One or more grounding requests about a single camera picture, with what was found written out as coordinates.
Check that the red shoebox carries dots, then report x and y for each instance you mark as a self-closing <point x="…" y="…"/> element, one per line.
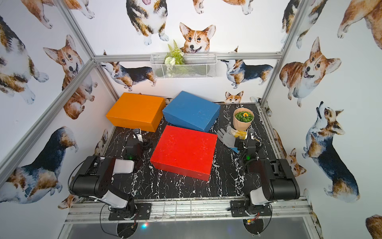
<point x="185" y="151"/>

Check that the yellow work glove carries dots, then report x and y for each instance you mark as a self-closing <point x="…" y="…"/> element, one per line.
<point x="237" y="133"/>

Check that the aluminium front rail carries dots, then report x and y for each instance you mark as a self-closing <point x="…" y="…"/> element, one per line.
<point x="196" y="209"/>

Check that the beige flower pot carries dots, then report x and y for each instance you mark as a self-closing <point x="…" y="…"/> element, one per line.
<point x="242" y="119"/>

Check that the grey work glove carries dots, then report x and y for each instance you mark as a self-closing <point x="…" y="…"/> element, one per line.
<point x="226" y="137"/>

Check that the white wire mesh basket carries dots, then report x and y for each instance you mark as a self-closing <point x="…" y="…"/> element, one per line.
<point x="186" y="66"/>

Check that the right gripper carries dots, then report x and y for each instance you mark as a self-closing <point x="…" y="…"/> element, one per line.
<point x="240" y="142"/>

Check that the blue shoebox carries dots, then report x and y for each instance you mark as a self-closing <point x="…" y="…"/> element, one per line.
<point x="192" y="112"/>

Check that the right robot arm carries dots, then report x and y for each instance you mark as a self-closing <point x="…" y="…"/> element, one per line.
<point x="277" y="181"/>

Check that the green fern plant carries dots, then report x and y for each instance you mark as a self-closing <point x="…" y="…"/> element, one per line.
<point x="175" y="56"/>

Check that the blue sponge under gloves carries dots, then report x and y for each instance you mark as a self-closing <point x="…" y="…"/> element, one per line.
<point x="235" y="148"/>

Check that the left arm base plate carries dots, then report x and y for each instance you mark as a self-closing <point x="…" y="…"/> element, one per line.
<point x="140" y="211"/>

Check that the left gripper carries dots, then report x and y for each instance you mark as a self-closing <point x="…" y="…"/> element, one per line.
<point x="134" y="142"/>

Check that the orange shoebox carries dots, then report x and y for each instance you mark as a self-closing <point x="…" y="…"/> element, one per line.
<point x="137" y="111"/>

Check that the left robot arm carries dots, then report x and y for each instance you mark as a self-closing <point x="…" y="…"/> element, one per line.
<point x="94" y="179"/>

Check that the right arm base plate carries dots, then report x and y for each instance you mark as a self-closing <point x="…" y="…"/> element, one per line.
<point x="246" y="209"/>

